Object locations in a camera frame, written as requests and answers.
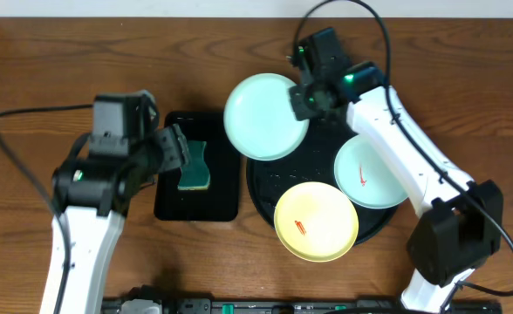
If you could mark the green scrubbing sponge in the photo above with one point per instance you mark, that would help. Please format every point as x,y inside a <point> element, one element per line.
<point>195,175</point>

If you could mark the mint green plate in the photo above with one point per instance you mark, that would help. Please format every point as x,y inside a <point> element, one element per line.
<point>364,178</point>
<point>258,118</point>

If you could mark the yellow plate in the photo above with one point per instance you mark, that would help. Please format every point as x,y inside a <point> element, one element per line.
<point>316,222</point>

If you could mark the black rectangular tray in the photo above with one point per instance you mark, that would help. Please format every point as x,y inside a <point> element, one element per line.
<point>218,203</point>

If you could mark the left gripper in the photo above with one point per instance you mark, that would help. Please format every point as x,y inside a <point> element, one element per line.
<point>169,146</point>

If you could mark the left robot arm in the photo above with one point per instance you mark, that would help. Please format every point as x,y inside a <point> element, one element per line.
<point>94,187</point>

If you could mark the round black serving tray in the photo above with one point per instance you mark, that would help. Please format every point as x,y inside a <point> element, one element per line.
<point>312,160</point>

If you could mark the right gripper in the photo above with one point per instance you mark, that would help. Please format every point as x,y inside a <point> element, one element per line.
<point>300,110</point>

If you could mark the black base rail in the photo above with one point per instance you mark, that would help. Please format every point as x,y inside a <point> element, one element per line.
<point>148,299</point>

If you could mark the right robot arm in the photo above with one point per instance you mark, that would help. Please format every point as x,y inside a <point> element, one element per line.
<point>460,220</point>

